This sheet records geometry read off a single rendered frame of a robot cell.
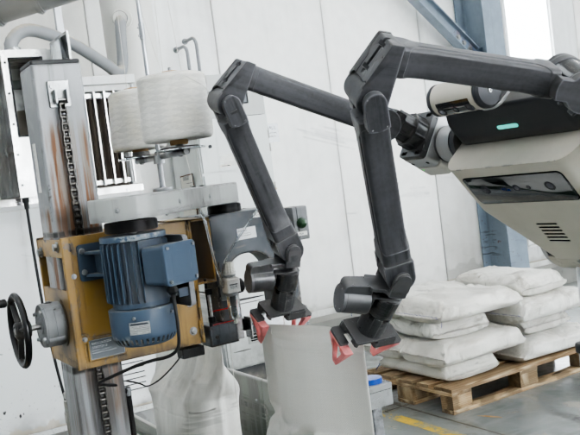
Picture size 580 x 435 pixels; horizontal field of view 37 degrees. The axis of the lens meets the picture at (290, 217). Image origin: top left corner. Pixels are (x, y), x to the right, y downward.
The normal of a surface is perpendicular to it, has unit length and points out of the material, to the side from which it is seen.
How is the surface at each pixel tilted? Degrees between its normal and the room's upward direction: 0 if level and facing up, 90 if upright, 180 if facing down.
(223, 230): 90
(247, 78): 104
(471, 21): 90
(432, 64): 116
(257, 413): 90
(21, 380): 90
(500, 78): 122
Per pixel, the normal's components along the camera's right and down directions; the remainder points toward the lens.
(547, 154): -0.65, -0.67
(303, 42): 0.50, -0.02
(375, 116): 0.23, 0.51
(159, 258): -0.58, 0.11
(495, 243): -0.86, 0.14
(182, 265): 0.81, -0.07
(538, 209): -0.58, 0.74
